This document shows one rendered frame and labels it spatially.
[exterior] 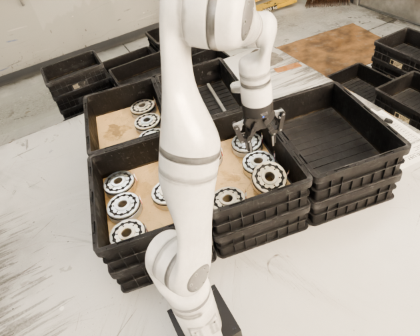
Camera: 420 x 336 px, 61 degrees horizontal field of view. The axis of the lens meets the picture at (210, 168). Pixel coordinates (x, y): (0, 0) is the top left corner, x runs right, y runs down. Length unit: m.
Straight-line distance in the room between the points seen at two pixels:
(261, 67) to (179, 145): 0.36
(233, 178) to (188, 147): 0.65
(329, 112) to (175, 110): 0.97
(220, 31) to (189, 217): 0.27
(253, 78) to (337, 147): 0.52
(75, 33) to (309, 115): 3.31
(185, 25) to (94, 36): 3.91
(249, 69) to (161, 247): 0.41
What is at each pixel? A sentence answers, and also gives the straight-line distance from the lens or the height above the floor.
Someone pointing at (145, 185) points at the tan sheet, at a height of 0.83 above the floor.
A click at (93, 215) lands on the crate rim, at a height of 0.93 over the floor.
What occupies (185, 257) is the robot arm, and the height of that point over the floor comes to 1.15.
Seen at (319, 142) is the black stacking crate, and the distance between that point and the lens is 1.25.
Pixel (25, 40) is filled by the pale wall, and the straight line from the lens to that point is 4.27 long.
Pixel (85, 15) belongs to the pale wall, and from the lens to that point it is 4.27.
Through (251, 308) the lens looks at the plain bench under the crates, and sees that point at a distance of 1.03.
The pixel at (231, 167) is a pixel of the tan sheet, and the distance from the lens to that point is 1.17.
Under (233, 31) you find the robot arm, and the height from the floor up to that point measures 1.47.
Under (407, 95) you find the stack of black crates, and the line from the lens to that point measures 2.35.
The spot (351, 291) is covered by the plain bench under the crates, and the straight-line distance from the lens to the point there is 1.07.
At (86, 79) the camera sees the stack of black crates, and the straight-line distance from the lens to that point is 2.62.
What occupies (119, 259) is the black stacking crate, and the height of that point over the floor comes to 0.87.
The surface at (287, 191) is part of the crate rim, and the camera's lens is 0.96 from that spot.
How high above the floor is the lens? 1.64
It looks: 43 degrees down
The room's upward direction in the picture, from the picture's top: 12 degrees counter-clockwise
